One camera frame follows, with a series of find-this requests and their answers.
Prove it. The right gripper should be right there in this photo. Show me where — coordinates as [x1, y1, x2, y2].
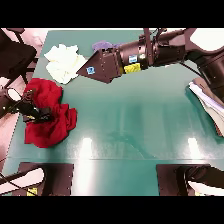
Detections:
[94, 46, 122, 85]

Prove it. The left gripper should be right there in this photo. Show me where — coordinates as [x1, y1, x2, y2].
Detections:
[19, 98, 55, 125]

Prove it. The red garment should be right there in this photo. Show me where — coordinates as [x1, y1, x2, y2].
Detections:
[23, 77, 78, 149]

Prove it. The purple garment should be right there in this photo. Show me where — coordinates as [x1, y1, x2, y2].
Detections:
[91, 40, 116, 53]

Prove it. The black chair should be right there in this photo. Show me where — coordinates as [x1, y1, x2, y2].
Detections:
[0, 28, 38, 88]

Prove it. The brown garment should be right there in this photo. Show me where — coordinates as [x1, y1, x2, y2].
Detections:
[192, 76, 224, 101]

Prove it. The white folded garment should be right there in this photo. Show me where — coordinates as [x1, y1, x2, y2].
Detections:
[187, 82, 224, 137]

